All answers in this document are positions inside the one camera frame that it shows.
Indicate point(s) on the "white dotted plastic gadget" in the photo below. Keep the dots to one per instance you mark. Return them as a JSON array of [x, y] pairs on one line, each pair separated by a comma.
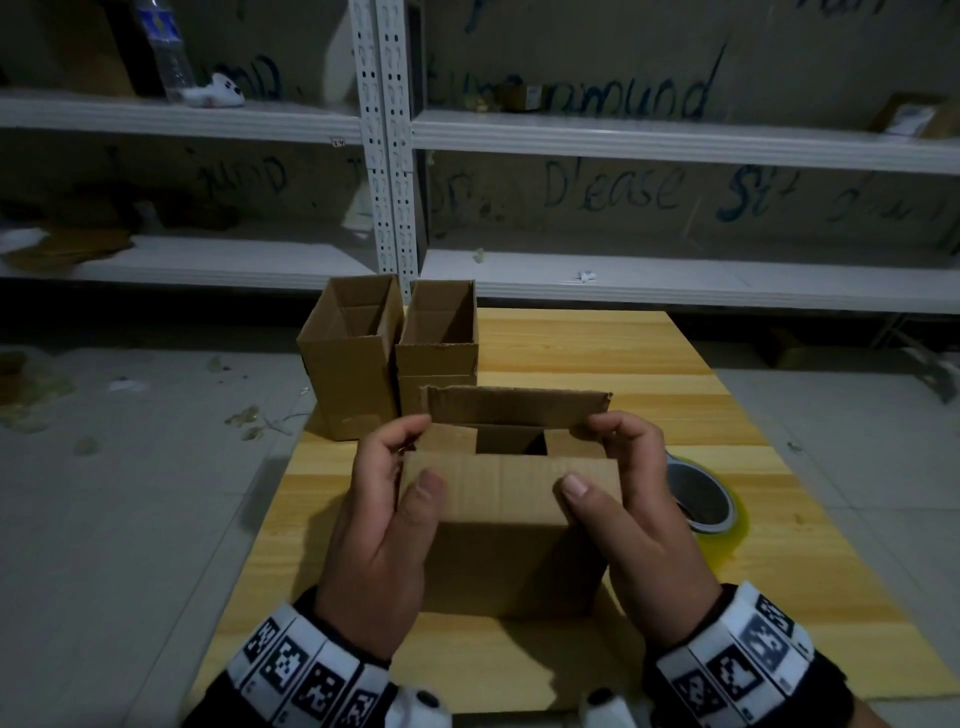
[[221, 94]]

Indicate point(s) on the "brown cardboard blank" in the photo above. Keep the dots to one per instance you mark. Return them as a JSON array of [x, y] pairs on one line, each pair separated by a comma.
[[510, 495]]

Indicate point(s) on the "person's left hand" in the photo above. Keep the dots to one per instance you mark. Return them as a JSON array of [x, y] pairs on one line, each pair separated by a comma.
[[375, 555]]

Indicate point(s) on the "black left wristband with markers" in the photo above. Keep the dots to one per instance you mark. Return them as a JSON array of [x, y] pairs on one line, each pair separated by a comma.
[[300, 667]]

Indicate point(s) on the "brown cardboard box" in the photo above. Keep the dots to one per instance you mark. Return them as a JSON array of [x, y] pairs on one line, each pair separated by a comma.
[[439, 364], [352, 382]]

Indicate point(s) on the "clear plastic water bottle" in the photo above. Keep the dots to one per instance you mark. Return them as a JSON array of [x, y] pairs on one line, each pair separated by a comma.
[[169, 52]]

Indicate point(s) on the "yellow tape roll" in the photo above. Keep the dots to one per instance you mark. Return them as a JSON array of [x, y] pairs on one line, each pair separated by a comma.
[[731, 540]]

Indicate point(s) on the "small brown carton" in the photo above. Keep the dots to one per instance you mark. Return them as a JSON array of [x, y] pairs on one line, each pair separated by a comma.
[[521, 97]]

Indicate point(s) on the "white marker cube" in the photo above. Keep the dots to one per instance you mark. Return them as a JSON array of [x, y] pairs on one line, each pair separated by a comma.
[[607, 709]]

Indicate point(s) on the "person's right hand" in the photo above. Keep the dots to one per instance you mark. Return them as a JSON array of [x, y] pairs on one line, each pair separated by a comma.
[[652, 555]]

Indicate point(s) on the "black wristband with markers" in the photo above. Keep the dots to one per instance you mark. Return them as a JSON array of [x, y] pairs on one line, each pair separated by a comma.
[[300, 667], [742, 660]]

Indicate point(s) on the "person's right forearm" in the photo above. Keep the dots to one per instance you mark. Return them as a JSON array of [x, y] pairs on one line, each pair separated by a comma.
[[870, 716]]

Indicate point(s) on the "white metal shelf rack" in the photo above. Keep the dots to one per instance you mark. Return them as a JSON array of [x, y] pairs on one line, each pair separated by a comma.
[[675, 142], [187, 120]]

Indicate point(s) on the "large plain brown carton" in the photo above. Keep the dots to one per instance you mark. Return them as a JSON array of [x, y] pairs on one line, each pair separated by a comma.
[[90, 52]]

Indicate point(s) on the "black right wristband with markers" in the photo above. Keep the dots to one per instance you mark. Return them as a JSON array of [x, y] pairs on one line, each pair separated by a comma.
[[742, 660]]

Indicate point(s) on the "carton with white label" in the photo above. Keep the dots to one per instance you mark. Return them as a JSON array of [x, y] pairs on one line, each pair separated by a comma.
[[911, 116]]

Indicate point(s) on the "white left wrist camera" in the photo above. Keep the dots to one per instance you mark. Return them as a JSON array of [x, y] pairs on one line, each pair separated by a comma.
[[420, 709]]

